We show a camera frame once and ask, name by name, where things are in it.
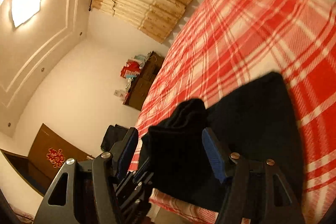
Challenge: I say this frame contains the black pants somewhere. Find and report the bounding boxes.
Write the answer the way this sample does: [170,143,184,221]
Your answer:
[137,71,305,213]

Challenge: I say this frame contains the white card on dresser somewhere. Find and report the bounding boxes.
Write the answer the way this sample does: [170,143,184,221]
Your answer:
[114,90,126,100]

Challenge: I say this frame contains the dark wooden dresser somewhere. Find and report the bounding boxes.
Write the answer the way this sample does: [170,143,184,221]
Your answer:
[123,51,165,111]

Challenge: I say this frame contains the brown wooden door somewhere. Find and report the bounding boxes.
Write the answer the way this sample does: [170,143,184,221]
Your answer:
[1,124,93,196]

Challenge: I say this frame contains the red gift bags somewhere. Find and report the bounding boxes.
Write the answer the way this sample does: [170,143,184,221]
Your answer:
[120,60,141,79]

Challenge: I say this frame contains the red white plaid bedspread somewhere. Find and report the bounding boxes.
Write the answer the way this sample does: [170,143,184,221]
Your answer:
[136,0,335,223]

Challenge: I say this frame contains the ceiling light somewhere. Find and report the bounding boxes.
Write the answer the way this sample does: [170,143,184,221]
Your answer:
[11,0,41,28]

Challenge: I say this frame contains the black bag by wall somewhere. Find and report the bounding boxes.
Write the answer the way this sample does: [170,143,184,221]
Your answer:
[101,124,128,152]

